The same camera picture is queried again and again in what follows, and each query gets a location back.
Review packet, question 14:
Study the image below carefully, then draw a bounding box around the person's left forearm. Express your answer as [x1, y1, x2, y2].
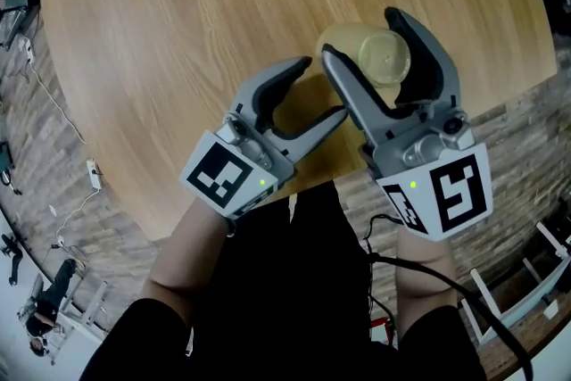
[141, 195, 236, 327]

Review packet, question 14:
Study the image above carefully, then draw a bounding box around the person's right forearm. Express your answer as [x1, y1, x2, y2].
[393, 221, 461, 344]

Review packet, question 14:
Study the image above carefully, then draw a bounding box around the thick black cable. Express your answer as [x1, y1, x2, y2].
[362, 213, 535, 381]

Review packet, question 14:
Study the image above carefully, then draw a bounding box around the translucent yellow plastic cup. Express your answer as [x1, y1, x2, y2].
[315, 22, 412, 109]

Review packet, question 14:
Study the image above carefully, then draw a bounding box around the person's black clothing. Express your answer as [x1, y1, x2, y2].
[81, 179, 488, 381]

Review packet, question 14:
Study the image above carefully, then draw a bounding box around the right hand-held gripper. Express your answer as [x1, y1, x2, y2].
[319, 5, 495, 244]

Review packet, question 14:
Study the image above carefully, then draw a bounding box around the green power tool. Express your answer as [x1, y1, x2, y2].
[0, 141, 23, 196]

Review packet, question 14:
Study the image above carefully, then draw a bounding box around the white power strip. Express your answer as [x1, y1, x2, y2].
[86, 158, 104, 189]
[19, 37, 37, 64]

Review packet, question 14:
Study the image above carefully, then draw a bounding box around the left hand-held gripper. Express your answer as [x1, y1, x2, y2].
[178, 55, 350, 220]

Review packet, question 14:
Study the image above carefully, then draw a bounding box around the white metal frame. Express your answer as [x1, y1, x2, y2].
[459, 219, 571, 348]

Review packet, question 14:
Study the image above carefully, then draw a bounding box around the white floor cable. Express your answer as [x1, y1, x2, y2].
[28, 57, 88, 146]
[54, 186, 102, 247]

